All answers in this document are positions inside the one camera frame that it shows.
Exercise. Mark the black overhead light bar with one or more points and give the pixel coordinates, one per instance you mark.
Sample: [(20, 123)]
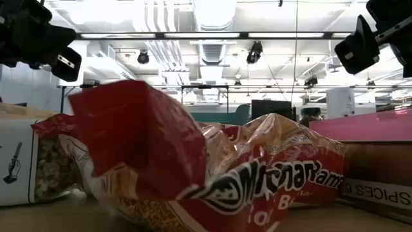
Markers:
[(243, 35)]

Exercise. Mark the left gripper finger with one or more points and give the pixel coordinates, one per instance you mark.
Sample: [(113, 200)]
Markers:
[(67, 69), (45, 45)]

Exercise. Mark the black ceiling spotlight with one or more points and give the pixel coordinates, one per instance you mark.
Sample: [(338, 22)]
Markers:
[(311, 81), (143, 58)]

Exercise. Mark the white cylindrical appliance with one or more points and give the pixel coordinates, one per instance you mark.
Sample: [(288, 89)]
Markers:
[(340, 103)]

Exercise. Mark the black overhead camera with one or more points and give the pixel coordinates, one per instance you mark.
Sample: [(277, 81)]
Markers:
[(254, 53)]

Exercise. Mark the spice jar with green lid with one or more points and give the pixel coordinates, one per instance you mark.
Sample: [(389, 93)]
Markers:
[(310, 113)]

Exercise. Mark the green plastic bin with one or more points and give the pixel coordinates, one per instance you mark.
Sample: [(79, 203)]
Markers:
[(231, 117)]

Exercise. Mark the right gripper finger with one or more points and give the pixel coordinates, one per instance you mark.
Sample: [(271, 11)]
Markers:
[(392, 13), (357, 51)]

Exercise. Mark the black monitor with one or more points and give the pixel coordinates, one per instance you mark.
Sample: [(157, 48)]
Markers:
[(272, 109)]

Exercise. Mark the black metal post frame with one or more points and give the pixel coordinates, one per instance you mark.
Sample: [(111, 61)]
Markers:
[(62, 100)]

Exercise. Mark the spice jar with white lid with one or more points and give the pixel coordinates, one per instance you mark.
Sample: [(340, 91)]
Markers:
[(16, 161)]

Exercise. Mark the green spice tin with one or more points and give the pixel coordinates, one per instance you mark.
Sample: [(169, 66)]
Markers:
[(376, 167)]

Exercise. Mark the silver ventilation duct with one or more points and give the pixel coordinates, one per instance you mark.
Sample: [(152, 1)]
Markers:
[(214, 13)]

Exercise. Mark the red yellow ramen packet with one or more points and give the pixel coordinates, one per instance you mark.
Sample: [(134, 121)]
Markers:
[(145, 145)]

